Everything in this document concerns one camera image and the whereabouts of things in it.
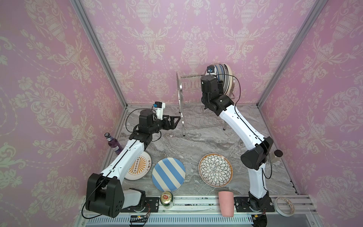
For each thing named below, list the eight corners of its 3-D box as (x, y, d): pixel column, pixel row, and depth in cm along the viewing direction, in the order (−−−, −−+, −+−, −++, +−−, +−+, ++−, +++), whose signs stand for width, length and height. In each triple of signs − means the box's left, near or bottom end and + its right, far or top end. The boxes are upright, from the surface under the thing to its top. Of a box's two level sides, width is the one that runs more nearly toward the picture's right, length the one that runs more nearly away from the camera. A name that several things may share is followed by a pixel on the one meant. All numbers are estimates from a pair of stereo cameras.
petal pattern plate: (199, 187, 82) (200, 185, 79) (197, 155, 94) (198, 153, 91) (235, 187, 82) (236, 185, 79) (228, 155, 94) (229, 153, 91)
